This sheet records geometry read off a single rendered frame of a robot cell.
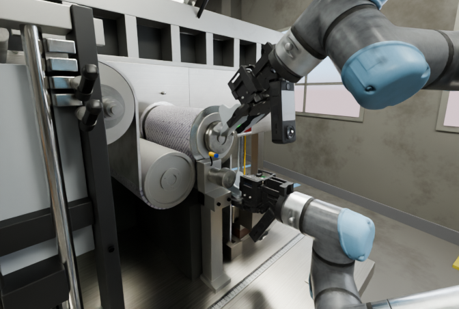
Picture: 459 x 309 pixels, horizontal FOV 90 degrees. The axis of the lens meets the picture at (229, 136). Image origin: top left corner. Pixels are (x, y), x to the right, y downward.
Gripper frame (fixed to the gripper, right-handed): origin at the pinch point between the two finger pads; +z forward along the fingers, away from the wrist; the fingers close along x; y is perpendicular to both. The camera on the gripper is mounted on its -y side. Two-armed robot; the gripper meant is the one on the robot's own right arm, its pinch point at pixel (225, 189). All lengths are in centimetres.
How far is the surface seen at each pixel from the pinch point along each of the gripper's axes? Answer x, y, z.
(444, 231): -234, -100, -44
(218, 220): 8.9, -2.8, -7.2
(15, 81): 40, 28, -13
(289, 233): -20.3, -19.0, -8.9
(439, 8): -241, 96, -13
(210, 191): 10.6, 4.7, -6.4
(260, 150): -74, -11, 46
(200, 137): 10.8, 16.7, -3.5
